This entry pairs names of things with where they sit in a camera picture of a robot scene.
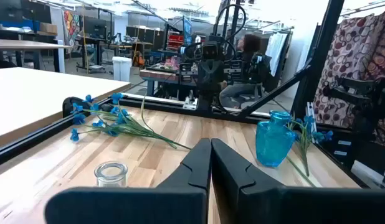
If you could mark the light table with black legs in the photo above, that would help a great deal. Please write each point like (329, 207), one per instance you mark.
(21, 45)

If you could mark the black round knob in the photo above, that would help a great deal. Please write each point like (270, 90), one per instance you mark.
(107, 107)

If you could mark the black monitor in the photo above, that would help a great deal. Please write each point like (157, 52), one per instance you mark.
(94, 27)

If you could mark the clear ribbed glass vase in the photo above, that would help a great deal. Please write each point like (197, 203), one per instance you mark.
(111, 178)

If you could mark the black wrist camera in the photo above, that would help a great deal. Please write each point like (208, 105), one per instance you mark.
(212, 50)

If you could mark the workbench with pink items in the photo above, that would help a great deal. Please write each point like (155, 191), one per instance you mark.
(161, 74)

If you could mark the black chair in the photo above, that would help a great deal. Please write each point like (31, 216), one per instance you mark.
(367, 102)

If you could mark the black table clamp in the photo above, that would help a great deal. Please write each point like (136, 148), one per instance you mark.
(71, 104)

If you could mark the blue cut glass vase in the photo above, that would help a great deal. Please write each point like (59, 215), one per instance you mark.
(273, 143)

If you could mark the seated person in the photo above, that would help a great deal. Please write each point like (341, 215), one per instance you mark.
(251, 67)

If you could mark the maroon patterned cloth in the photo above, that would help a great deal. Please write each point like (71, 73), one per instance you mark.
(345, 56)

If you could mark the white waste bin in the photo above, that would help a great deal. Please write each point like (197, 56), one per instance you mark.
(121, 68)

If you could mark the large blue flower bunch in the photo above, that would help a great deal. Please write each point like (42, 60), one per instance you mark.
(130, 128)

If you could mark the light wooden neighbouring table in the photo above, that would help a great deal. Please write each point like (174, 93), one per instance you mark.
(40, 96)

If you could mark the green plastic flower stem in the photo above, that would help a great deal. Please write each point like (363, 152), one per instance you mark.
(300, 171)

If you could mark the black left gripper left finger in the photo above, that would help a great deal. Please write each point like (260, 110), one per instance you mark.
(186, 199)

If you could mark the colourful hanging cloth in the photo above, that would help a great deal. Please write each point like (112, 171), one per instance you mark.
(71, 26)

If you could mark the cardboard box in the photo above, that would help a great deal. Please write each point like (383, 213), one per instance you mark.
(48, 28)

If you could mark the blue lit monitor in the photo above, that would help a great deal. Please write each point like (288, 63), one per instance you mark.
(187, 30)

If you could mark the black aluminium table frame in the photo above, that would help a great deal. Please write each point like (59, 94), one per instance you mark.
(24, 141)

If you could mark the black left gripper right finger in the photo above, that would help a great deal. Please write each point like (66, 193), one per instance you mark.
(258, 202)

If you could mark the red storage bins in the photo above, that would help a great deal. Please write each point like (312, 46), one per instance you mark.
(175, 41)

